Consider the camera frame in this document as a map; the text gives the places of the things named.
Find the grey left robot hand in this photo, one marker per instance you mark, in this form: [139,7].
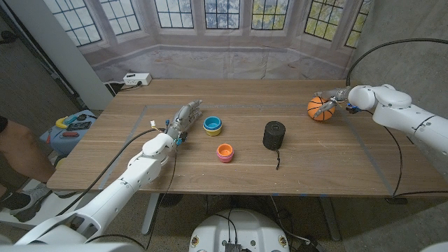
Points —
[183,119]

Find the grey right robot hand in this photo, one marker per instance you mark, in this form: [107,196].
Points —
[339,94]

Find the orange mini basketball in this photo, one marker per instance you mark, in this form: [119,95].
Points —
[316,105]

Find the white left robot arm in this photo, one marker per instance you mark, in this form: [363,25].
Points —
[115,196]

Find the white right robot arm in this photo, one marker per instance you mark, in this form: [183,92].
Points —
[402,112]

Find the black cylindrical speaker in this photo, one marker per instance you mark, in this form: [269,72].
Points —
[274,136]

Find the light blue plastic cup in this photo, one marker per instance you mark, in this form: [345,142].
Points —
[212,122]

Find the dark blue plastic cup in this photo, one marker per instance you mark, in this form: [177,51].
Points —
[213,129]

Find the yellow plastic cup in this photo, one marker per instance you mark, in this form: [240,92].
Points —
[212,133]

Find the orange plastic cup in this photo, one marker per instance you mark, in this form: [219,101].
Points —
[224,150]

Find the pink plastic cup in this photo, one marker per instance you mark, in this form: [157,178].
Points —
[225,159]

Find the white power strip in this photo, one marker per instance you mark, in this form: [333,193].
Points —
[136,79]

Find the printed window backdrop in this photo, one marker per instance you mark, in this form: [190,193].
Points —
[224,63]

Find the black round fan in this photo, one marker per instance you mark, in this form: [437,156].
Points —
[170,199]

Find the grey table leg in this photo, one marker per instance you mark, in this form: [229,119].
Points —
[150,213]
[329,217]

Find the red small tool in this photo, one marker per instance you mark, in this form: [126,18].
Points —
[70,134]

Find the yellow curved tool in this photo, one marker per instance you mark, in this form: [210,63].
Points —
[60,123]

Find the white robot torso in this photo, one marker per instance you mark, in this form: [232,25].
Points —
[241,231]

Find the person's bare leg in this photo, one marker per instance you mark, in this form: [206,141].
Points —
[21,150]

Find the grey black sneaker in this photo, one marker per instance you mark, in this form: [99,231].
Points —
[21,203]

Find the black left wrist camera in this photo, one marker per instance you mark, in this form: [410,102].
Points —
[182,136]

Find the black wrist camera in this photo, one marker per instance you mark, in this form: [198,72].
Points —
[182,136]
[353,109]

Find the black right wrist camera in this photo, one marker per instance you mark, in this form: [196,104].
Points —
[353,109]

